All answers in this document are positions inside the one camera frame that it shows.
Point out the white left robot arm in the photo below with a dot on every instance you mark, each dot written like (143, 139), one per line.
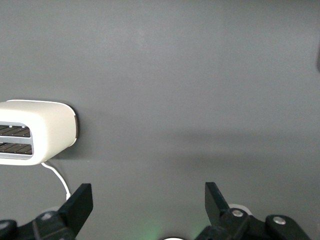
(173, 238)

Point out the white two-slot toaster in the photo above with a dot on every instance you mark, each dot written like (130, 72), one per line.
(50, 130)

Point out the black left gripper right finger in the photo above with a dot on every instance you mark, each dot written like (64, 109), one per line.
(217, 210)

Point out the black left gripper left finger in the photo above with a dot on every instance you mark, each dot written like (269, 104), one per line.
(77, 207)

